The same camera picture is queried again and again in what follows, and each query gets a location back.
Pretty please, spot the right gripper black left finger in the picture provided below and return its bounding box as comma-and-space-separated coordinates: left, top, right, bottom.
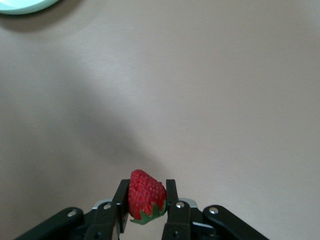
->
14, 179, 131, 240

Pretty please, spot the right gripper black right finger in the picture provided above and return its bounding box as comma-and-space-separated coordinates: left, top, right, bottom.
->
161, 179, 270, 240

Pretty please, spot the red plastic strawberry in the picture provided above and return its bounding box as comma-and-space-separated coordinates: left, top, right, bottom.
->
127, 169, 168, 225

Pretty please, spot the mint green round plate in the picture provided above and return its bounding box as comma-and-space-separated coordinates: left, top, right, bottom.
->
0, 0, 62, 15

